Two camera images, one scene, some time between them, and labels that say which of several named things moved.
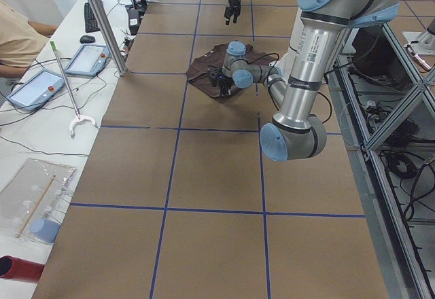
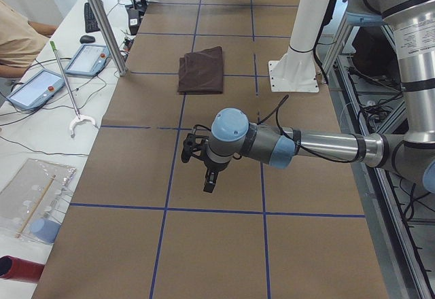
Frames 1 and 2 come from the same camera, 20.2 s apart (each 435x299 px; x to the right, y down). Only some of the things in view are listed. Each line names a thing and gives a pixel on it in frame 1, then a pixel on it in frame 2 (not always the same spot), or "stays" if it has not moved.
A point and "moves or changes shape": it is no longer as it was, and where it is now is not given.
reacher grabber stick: (79, 117) stays
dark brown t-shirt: (198, 74) moves or changes shape
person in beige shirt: (21, 41) stays
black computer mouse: (85, 39) stays
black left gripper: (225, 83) to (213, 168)
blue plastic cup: (45, 231) stays
